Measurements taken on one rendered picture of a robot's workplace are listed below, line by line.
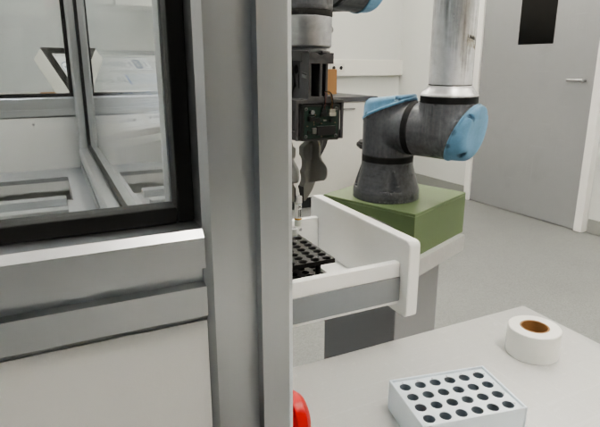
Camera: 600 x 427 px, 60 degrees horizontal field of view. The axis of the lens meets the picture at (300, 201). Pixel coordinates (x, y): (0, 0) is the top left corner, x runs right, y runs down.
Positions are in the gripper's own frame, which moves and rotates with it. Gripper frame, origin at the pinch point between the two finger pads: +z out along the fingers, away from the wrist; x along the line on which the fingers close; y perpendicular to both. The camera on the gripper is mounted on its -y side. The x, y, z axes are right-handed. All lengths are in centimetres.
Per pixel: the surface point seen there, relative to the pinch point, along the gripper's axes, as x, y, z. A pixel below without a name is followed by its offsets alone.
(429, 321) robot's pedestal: 47, -22, 42
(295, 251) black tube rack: -2.6, 5.6, 7.2
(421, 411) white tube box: 1.6, 29.3, 18.6
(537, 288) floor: 195, -108, 95
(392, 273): 7.8, 14.2, 9.1
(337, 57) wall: 220, -374, -27
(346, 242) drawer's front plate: 9.1, 0.0, 9.3
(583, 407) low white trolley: 21.7, 34.4, 20.9
